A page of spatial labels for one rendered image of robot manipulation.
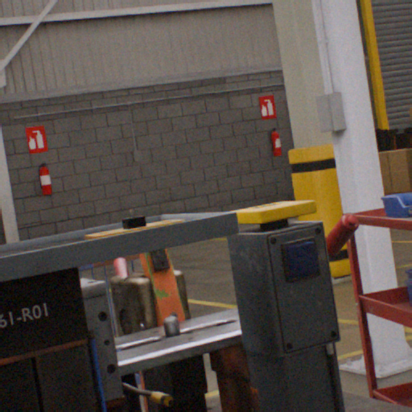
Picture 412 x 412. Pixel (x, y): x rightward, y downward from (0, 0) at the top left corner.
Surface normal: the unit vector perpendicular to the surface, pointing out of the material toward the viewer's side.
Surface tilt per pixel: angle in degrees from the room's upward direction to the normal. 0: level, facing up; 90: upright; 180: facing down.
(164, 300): 78
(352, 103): 90
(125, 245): 90
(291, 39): 90
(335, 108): 90
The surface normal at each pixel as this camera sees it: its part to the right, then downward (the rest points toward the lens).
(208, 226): 0.48, -0.03
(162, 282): 0.44, -0.23
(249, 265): -0.87, 0.16
